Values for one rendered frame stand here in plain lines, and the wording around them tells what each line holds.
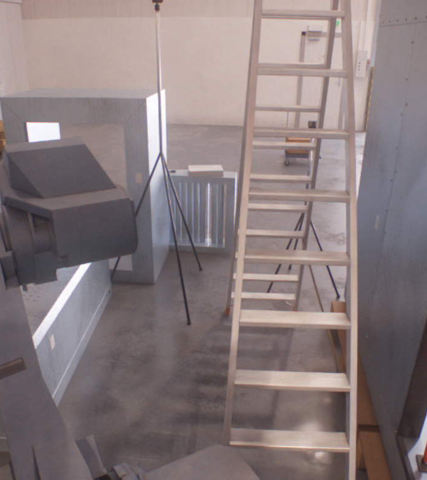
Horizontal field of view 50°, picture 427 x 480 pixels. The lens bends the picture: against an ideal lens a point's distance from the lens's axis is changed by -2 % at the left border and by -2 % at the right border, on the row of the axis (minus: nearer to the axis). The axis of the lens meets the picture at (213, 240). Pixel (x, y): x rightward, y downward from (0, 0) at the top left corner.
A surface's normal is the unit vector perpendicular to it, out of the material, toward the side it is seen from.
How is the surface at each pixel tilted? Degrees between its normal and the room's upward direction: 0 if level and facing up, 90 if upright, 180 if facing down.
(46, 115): 90
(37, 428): 35
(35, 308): 0
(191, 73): 90
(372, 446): 0
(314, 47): 90
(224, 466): 0
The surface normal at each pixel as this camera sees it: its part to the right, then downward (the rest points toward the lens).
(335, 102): -0.11, 0.40
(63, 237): 0.47, 0.19
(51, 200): 0.09, -0.84
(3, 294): 0.37, -0.33
